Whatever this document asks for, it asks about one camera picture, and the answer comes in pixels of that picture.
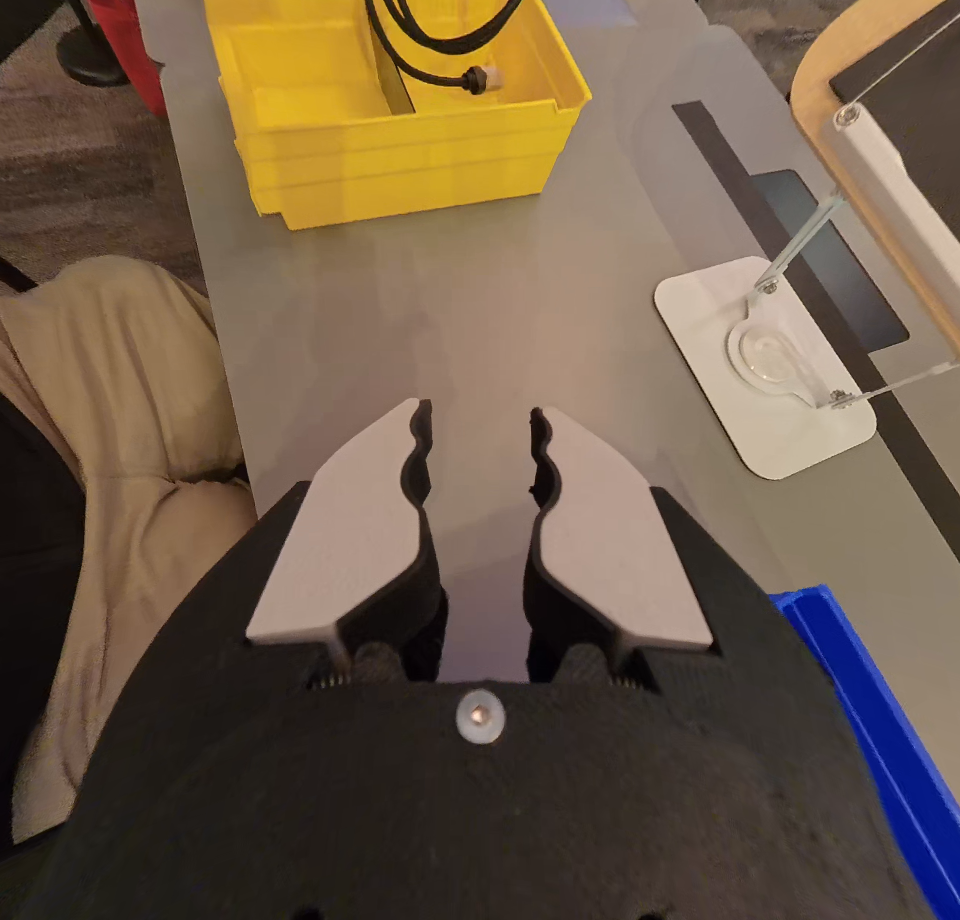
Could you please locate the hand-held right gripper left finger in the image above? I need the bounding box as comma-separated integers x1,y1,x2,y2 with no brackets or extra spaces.
246,397,445,682

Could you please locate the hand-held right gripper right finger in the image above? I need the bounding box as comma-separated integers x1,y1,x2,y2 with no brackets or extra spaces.
522,406,715,684

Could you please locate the blue plastic bin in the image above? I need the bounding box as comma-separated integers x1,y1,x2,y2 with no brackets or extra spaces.
768,584,960,920

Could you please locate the white tilting stand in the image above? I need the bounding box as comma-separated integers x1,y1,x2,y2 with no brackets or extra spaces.
652,102,960,482

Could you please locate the person's leg in khaki pants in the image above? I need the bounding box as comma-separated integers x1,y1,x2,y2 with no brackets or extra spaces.
0,254,260,846

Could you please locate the person's black jacket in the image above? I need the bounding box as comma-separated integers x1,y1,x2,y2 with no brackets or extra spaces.
0,391,87,808

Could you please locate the yellow plastic bin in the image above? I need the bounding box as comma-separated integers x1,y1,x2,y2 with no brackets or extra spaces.
196,0,594,232

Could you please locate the wooden board with black mat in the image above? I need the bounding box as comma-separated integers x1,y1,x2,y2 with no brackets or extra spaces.
789,0,960,354

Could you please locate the black chair base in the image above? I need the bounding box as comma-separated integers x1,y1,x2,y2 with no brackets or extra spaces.
56,0,162,88

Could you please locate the thick black cable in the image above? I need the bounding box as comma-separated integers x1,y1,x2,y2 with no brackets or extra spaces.
360,0,541,97

